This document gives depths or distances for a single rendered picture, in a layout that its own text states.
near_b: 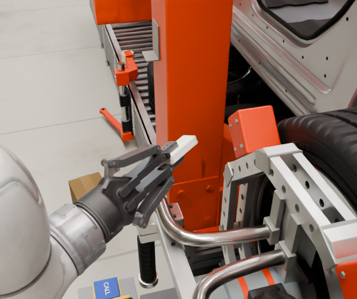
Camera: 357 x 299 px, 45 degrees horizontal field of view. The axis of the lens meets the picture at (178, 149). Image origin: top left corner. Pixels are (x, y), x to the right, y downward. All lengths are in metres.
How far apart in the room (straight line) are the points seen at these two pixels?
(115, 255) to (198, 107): 1.09
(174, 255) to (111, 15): 2.42
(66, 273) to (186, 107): 0.65
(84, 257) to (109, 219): 0.06
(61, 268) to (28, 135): 2.39
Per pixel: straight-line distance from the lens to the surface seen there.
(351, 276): 0.61
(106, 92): 3.29
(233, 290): 0.81
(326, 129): 0.76
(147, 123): 2.18
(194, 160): 1.23
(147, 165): 0.68
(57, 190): 2.44
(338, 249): 0.64
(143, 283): 1.00
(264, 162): 0.77
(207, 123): 1.17
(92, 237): 0.60
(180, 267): 0.75
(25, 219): 0.43
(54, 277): 0.56
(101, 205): 0.61
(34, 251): 0.47
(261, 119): 0.87
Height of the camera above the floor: 1.57
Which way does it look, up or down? 36 degrees down
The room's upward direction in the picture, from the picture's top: straight up
